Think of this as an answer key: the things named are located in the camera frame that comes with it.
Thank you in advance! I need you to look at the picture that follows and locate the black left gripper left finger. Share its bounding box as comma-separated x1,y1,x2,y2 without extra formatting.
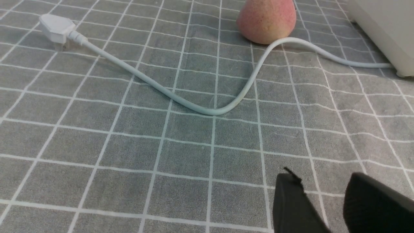
273,168,330,233

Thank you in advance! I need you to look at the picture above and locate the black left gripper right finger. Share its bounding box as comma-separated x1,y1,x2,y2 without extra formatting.
343,172,414,233

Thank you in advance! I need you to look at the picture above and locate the white two-slot toaster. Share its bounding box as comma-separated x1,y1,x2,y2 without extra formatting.
346,0,414,78

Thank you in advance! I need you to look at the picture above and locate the pink peach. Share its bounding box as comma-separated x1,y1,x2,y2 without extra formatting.
236,0,296,45

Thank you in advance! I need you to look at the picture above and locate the grey checked tablecloth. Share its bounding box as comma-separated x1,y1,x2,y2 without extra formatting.
0,0,414,233

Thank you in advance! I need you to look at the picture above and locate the white toaster power cable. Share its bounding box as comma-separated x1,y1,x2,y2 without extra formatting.
39,14,393,116

